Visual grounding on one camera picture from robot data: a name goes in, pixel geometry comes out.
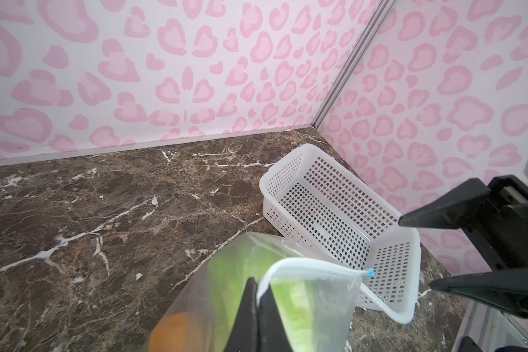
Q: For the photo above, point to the white perforated plastic basket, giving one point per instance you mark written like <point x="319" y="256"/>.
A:
<point x="312" y="199"/>

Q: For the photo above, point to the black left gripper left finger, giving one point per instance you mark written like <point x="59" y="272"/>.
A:
<point x="245" y="332"/>

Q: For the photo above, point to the aluminium corner post right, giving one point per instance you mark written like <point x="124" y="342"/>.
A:
<point x="351" y="64"/>

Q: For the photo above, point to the brown toy bread roll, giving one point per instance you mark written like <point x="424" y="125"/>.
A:
<point x="179" y="332"/>

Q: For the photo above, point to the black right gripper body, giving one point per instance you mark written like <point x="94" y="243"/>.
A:
<point x="499" y="227"/>

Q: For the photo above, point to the green toy lettuce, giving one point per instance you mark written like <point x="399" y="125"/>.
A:
<point x="251" y="255"/>

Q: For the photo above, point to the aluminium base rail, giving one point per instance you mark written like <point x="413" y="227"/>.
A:
<point x="486" y="329"/>

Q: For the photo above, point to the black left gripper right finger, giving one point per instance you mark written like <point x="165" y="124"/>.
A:
<point x="272" y="335"/>

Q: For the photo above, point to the clear zip top bag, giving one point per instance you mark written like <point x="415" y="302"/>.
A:
<point x="262" y="293"/>

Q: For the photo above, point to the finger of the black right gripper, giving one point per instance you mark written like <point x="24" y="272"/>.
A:
<point x="506" y="291"/>
<point x="453" y="210"/>

